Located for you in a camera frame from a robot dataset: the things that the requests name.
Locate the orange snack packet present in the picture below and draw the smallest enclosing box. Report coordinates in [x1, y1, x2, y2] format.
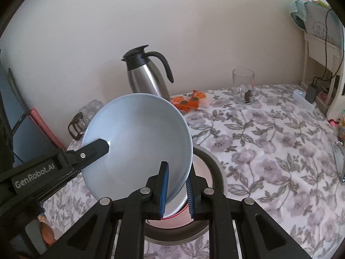
[189, 90, 213, 110]
[170, 95, 193, 114]

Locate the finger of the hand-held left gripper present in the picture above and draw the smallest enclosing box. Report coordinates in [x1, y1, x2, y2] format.
[66, 138, 110, 172]

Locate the white plastic chair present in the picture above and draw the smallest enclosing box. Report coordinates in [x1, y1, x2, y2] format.
[326, 59, 345, 119]

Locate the pink board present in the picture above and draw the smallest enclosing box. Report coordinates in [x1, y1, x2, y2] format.
[27, 108, 66, 152]

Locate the pale patterned pillow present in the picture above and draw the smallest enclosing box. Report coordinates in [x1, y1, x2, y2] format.
[304, 3, 343, 46]

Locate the upturned drinking glass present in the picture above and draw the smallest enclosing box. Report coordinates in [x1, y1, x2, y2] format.
[79, 105, 92, 119]
[88, 100, 105, 116]

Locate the black cable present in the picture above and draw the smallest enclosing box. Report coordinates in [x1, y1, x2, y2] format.
[314, 7, 345, 85]

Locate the stainless steel basin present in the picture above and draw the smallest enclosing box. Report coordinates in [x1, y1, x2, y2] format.
[144, 144, 228, 246]

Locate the white shelf unit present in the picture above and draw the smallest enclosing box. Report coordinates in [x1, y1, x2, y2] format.
[301, 30, 345, 116]

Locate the light blue bowl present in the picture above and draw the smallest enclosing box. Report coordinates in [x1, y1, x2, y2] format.
[81, 93, 193, 219]

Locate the colourful toy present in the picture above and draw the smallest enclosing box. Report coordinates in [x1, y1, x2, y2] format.
[329, 109, 345, 141]

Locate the glass teapot black handle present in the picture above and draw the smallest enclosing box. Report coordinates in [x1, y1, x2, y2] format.
[68, 112, 88, 141]

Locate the green cloth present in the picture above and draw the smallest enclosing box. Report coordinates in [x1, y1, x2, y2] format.
[290, 0, 308, 30]

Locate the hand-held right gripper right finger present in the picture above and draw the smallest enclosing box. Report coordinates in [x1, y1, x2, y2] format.
[185, 164, 314, 259]

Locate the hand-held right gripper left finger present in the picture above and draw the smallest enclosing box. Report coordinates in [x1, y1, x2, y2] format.
[54, 161, 170, 259]

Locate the stainless steel thermos jug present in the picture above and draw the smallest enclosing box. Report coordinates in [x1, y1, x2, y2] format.
[121, 44, 174, 101]

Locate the clear glass tumbler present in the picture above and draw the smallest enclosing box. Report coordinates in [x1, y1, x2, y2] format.
[232, 69, 255, 105]

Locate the dark teal cabinet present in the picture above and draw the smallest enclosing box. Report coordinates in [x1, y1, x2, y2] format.
[0, 50, 60, 168]

